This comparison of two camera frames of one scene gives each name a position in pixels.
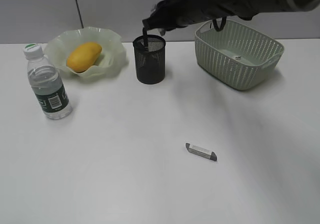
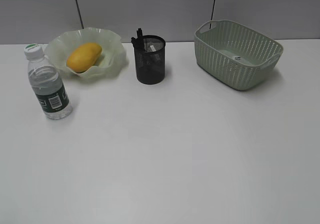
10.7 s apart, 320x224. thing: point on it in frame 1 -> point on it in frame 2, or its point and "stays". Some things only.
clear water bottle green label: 48,83 stays
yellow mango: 82,58 stays
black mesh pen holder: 149,51 stays
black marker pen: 145,36 -> 140,39
